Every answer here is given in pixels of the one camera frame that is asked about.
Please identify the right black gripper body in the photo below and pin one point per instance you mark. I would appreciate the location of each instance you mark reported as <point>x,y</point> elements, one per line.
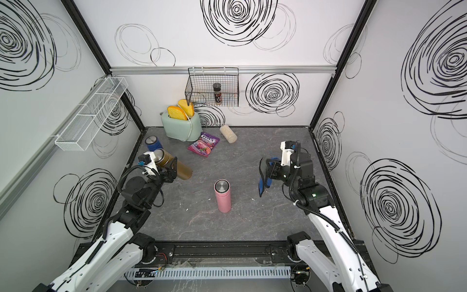
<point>280,171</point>

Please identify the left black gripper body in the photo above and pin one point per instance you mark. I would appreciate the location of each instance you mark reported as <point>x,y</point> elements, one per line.
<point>167,177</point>

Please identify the blue and grey cloth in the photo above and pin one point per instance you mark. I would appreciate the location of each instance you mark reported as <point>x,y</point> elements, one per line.
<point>266,169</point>

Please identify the gold thermos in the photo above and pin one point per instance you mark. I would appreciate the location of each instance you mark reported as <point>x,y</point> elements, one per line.
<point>164,159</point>

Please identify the blue thermos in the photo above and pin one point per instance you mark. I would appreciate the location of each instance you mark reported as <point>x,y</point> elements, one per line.
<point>153,143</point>

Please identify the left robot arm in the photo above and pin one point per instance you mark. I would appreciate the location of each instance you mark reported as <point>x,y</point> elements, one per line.
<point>121,245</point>

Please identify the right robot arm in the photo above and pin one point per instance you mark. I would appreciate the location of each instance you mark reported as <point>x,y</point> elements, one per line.
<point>343,268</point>

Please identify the pink thermos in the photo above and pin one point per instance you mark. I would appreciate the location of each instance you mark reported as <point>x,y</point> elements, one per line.
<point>222,190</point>

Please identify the purple candy bag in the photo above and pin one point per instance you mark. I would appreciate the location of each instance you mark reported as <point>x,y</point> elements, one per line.
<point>204,145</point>

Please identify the mint green toaster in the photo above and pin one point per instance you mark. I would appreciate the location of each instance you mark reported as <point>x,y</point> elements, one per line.
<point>183,130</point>

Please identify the front yellow toast slice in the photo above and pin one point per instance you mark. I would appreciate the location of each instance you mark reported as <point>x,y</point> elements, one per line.
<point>177,113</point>

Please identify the yellow toast slice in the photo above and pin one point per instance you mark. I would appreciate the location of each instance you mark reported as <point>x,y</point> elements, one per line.
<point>187,107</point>
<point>177,113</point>

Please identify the clear jar of oats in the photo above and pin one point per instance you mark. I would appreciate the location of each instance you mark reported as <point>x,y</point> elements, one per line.
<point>228,133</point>

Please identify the rear yellow toast slice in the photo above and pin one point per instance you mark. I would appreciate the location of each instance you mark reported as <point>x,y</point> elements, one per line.
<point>187,107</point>

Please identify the dark spice bottle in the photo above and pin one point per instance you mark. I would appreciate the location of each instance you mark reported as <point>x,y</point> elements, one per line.
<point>217,93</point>

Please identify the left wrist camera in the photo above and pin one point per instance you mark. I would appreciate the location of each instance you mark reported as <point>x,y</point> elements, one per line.
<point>148,161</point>

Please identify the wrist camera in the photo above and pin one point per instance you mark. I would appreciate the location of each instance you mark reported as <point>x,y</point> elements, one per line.
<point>148,161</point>
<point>287,148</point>

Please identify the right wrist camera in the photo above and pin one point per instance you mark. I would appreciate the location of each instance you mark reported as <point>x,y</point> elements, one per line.
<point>287,148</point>

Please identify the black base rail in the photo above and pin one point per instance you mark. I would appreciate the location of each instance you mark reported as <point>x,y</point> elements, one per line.
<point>264,252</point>

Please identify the black wire basket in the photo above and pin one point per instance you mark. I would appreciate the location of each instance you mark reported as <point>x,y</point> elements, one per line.
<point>199,85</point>

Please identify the white mesh wall shelf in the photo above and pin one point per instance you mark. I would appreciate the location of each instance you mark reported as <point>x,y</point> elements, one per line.
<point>103,112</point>

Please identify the white slotted cable duct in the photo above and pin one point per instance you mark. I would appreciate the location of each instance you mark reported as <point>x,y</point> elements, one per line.
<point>209,273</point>

